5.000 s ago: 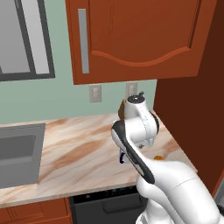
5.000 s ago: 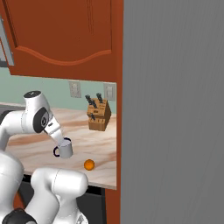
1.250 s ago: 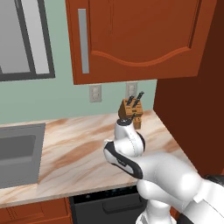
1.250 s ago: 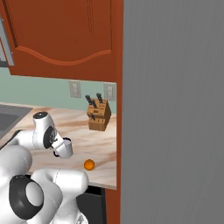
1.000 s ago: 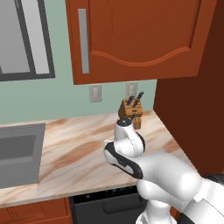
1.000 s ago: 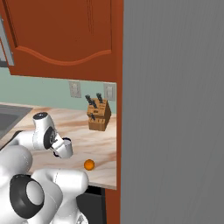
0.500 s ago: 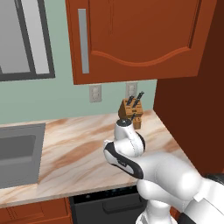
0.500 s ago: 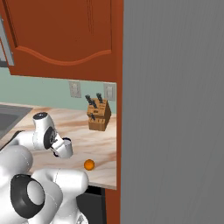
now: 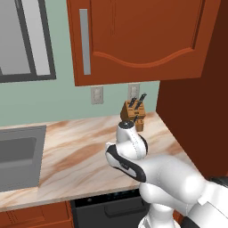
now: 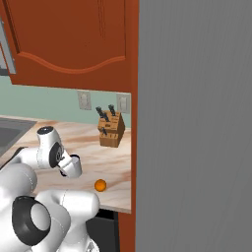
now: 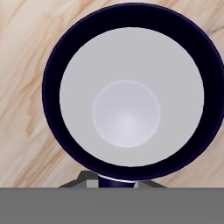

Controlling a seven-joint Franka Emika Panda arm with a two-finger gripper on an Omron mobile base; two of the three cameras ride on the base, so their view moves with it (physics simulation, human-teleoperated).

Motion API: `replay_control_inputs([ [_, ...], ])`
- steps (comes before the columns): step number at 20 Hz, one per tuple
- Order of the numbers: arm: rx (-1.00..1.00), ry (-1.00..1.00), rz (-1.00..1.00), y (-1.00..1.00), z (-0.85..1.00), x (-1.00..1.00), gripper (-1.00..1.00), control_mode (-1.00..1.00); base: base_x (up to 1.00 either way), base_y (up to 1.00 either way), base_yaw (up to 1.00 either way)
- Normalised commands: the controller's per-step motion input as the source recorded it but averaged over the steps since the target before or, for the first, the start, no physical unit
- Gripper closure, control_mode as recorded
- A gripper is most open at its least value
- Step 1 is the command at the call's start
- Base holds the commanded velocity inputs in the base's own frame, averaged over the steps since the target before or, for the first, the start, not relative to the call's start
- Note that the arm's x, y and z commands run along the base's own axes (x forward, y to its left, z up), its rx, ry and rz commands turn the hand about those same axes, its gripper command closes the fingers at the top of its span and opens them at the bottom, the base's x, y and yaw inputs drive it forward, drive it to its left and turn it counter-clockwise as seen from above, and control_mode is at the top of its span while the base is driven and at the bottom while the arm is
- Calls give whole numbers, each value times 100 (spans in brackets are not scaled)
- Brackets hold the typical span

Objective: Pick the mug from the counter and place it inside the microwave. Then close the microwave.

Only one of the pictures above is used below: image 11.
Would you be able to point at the dark blue mug white inside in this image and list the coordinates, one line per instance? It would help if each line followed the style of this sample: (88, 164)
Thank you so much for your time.
(131, 96)

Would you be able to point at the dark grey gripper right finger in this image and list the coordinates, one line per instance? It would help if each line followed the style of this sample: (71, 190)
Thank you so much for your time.
(147, 184)

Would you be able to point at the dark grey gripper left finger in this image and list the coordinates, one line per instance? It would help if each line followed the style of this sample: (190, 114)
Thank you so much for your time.
(84, 180)

